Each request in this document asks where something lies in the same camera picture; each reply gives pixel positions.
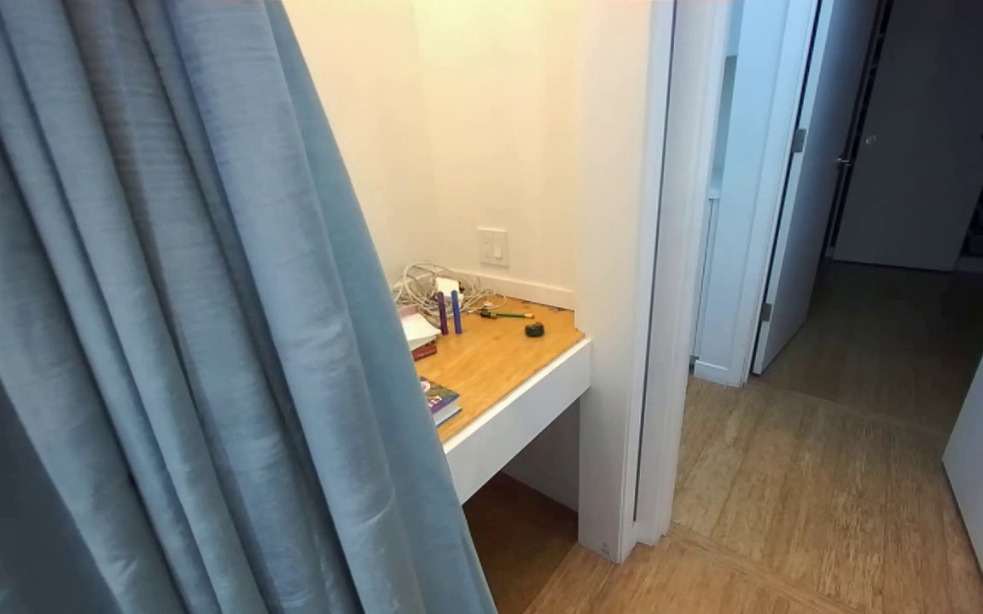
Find grey fabric curtain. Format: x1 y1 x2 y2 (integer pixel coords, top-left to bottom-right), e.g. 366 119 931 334
0 0 490 614

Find wooden built-in desk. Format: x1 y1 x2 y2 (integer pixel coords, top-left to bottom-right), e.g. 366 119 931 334
416 283 590 501

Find white box on desk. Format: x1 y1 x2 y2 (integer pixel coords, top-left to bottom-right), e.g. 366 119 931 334
399 315 439 359

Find book on desk edge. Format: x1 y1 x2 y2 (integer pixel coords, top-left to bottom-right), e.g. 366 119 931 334
418 380 460 423

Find dark closed door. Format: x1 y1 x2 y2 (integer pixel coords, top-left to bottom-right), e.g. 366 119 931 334
833 0 983 270

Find white wall outlet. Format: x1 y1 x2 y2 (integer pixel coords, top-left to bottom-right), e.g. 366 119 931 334
477 224 509 270

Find tangled white cables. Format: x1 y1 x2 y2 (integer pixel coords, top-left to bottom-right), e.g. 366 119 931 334
387 262 494 325

